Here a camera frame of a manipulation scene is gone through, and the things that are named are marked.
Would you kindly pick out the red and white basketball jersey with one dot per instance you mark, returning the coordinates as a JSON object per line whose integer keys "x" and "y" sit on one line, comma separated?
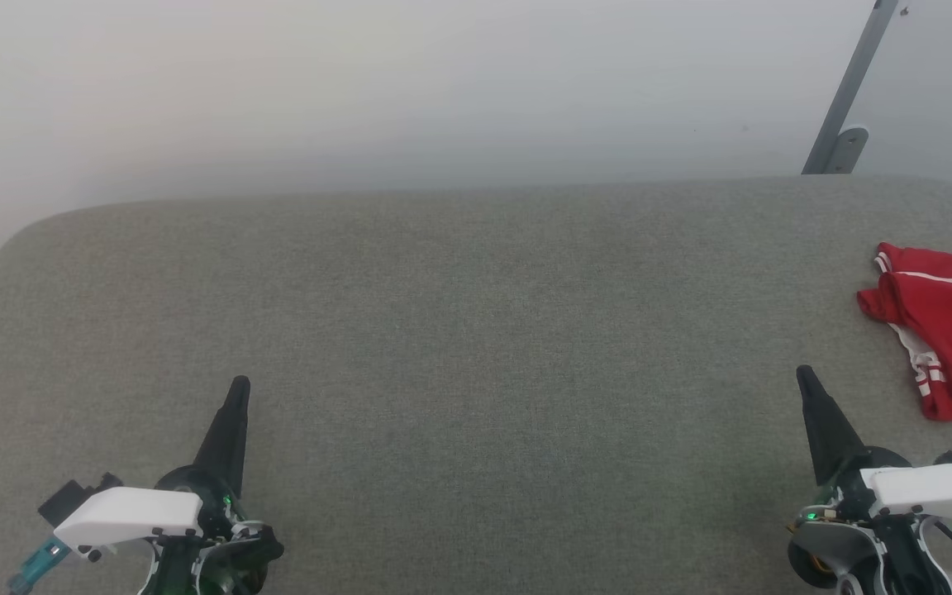
{"x": 951, "y": 330}

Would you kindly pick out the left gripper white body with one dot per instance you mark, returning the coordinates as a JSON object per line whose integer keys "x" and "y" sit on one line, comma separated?
{"x": 129, "y": 516}

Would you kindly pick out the grey fabric sofa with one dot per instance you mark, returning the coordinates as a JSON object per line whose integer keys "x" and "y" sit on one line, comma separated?
{"x": 476, "y": 372}

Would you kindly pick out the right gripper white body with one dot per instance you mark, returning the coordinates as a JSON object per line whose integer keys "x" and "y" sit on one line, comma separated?
{"x": 930, "y": 492}

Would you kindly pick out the grey metal bracket plate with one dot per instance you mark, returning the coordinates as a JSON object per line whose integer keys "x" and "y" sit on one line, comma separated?
{"x": 848, "y": 150}

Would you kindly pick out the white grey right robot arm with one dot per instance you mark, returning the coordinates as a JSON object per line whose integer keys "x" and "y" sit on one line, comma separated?
{"x": 848, "y": 554}

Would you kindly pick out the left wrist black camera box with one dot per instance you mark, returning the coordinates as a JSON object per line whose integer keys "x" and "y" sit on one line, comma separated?
{"x": 71, "y": 496}

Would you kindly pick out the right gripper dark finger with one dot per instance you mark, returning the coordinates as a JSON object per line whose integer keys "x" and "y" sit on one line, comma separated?
{"x": 831, "y": 438}

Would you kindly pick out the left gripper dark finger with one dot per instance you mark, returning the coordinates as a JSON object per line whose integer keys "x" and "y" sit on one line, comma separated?
{"x": 226, "y": 438}

